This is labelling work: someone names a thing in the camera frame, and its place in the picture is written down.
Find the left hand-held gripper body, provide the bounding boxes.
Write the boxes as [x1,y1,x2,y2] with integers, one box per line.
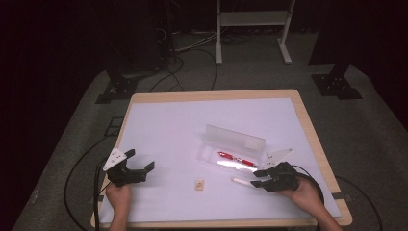
[102,146,149,189]

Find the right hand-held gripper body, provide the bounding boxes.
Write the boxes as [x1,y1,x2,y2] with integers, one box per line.
[260,147,301,193]

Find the white pen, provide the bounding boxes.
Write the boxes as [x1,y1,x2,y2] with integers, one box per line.
[231,176,255,188]

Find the red click pen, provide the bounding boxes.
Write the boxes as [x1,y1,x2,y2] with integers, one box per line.
[217,150,259,168]

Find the clear plastic pencil case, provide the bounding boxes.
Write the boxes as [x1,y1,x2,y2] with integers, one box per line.
[195,123,267,174]

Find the person's left hand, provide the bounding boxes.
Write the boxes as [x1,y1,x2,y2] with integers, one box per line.
[105,182,133,217]

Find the person's right hand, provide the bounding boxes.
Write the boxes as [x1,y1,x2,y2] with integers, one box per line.
[278,177,322,214]

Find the light wooden table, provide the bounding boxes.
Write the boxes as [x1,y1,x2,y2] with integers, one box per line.
[89,89,353,229]

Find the black stand base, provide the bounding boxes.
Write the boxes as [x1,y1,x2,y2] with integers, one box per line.
[94,68,140,105]
[310,63,364,101]

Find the black wire frame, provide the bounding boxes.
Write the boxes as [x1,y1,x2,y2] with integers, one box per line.
[106,116,125,138]

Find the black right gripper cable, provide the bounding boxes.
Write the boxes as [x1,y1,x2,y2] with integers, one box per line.
[290,164,325,207]

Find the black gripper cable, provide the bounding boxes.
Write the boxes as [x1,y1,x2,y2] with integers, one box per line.
[92,163,112,231]
[290,164,325,207]

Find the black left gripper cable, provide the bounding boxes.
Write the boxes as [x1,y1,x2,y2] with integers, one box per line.
[92,163,112,231]

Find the black floor cable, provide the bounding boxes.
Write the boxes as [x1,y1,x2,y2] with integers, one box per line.
[63,134,113,231]
[334,175,385,231]
[148,47,219,93]

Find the white metal stand frame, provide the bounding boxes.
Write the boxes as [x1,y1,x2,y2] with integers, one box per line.
[215,0,296,66]

